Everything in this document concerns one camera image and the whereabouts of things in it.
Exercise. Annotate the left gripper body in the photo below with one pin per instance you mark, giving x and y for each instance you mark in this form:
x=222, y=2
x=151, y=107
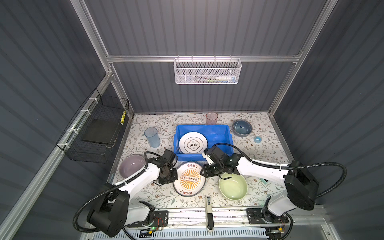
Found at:
x=171, y=176

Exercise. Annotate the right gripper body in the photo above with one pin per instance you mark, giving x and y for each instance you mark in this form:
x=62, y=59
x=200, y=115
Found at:
x=211, y=169

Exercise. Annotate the white plate teal rim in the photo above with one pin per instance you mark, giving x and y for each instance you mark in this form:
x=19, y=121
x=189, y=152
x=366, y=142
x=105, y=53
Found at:
x=192, y=143

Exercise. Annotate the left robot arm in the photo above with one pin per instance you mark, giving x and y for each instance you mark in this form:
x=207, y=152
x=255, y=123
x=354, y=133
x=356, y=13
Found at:
x=111, y=211

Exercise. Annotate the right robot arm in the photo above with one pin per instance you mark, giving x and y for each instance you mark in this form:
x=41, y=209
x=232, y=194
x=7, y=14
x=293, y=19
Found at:
x=300, y=185

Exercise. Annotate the orange sunburst plate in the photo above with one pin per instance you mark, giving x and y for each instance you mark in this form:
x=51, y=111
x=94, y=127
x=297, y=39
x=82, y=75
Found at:
x=190, y=181

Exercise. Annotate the light green bowl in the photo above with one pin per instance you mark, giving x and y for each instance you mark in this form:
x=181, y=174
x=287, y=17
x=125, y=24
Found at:
x=233, y=187

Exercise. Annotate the purple bowl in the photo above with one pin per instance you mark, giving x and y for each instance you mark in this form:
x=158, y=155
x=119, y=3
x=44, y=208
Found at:
x=131, y=165

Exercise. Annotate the grey blue bowl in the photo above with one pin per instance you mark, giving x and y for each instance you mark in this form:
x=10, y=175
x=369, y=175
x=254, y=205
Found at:
x=242, y=128

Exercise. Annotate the clear blue plastic cup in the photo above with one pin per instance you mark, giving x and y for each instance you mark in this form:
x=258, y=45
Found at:
x=152, y=136

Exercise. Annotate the pink plastic cup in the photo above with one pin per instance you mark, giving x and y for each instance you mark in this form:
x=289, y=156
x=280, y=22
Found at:
x=211, y=118

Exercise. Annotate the black white handheld device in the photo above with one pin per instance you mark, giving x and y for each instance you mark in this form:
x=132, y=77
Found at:
x=209, y=215

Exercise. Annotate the yellow tag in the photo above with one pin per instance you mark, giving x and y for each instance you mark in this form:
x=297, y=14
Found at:
x=123, y=117

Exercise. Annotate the black pad in basket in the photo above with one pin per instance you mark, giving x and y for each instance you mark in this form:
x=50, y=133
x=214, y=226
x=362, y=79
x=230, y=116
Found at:
x=100, y=132

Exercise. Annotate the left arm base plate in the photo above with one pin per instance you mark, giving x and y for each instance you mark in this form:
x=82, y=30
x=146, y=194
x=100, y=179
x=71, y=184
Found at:
x=156, y=219

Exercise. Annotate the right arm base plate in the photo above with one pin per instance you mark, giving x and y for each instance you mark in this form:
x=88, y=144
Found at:
x=257, y=216

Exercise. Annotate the black wire basket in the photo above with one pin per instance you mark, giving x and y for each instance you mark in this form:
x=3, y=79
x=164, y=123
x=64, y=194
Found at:
x=102, y=107

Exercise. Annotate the white wire mesh basket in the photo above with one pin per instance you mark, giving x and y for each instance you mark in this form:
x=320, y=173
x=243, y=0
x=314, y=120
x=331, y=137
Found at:
x=207, y=71

